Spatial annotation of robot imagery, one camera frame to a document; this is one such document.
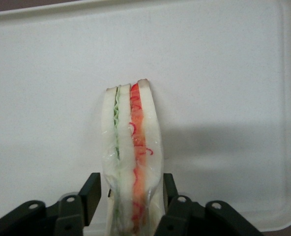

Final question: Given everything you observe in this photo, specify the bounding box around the cream plastic serving tray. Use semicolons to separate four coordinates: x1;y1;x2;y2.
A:
0;0;291;234

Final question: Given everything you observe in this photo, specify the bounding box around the triangle sandwich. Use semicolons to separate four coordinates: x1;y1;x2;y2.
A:
101;78;164;236

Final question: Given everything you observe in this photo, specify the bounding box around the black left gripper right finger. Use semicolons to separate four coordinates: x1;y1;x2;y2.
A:
154;173;266;236

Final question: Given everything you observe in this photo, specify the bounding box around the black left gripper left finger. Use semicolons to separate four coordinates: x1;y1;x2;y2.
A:
0;173;102;236

